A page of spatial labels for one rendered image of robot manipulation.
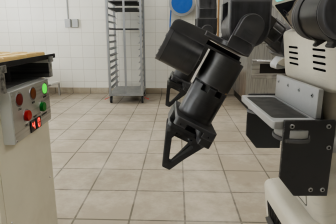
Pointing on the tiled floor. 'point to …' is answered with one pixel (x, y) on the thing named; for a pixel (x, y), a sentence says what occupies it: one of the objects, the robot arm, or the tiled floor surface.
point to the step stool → (55, 84)
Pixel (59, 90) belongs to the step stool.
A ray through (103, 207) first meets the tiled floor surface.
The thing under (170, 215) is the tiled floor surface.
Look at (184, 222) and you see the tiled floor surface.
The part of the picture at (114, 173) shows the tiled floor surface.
